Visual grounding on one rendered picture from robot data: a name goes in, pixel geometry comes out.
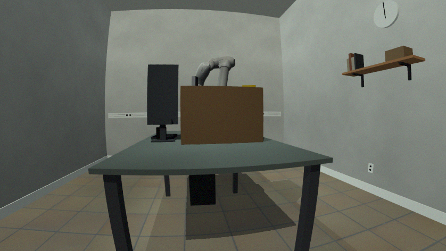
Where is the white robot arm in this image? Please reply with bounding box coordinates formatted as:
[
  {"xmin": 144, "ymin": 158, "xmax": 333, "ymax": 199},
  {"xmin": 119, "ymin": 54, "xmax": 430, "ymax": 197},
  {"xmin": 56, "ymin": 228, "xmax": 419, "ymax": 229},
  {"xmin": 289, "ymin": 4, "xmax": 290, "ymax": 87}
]
[{"xmin": 195, "ymin": 56, "xmax": 235, "ymax": 86}]

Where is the brown wooden chest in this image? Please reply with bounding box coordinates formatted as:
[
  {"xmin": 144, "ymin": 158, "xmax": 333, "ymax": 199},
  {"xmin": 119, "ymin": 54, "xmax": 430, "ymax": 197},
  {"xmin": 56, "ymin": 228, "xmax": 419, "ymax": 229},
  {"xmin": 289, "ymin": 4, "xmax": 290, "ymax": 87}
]
[{"xmin": 180, "ymin": 86, "xmax": 263, "ymax": 145}]

